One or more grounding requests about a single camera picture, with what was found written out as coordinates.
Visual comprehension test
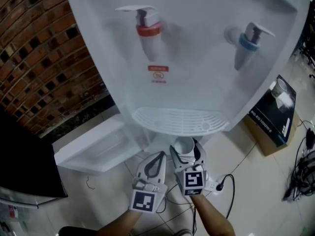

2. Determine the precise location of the black office chair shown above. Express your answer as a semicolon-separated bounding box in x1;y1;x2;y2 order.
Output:
299;33;315;71

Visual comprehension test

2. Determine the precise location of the white cup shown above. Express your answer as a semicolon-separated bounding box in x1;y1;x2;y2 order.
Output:
173;136;195;155

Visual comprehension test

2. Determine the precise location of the black product box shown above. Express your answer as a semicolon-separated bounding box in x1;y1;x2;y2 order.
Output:
250;74;297;148

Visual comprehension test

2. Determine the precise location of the black plug with cable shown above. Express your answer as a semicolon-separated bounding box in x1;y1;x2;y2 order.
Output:
216;174;236;218

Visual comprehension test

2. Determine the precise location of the white power strip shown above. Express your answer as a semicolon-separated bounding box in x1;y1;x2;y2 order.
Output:
203;178;222;194

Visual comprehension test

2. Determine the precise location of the white panel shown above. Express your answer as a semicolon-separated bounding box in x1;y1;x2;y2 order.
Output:
53;113;146;173

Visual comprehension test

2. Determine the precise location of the white round device with cables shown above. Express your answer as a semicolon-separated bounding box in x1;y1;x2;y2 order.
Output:
283;126;315;201

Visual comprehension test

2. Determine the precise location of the person's left forearm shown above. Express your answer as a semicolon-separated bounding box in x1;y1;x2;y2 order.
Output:
98;209;145;236

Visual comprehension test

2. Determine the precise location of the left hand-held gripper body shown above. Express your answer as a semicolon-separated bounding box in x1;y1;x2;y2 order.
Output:
129;177;168;215

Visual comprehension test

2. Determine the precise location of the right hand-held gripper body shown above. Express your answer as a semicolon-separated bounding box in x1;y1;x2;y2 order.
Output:
174;165;210;197

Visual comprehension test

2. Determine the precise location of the white water dispenser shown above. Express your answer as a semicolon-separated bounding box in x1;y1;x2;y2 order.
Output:
63;0;311;154

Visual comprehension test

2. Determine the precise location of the person's right forearm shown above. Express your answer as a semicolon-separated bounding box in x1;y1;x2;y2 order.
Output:
190;194;236;236

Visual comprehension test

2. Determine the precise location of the white drip tray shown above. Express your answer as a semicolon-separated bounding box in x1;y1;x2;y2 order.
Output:
131;107;230;135

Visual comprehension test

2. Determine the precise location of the black glass-door fridge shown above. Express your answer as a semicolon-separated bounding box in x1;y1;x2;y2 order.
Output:
0;106;68;208

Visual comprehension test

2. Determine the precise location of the black stand base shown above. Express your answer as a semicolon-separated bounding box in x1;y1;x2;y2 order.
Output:
59;226;99;236

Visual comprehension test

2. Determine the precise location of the red warning label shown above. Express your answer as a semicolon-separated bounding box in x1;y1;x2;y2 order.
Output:
147;65;169;85

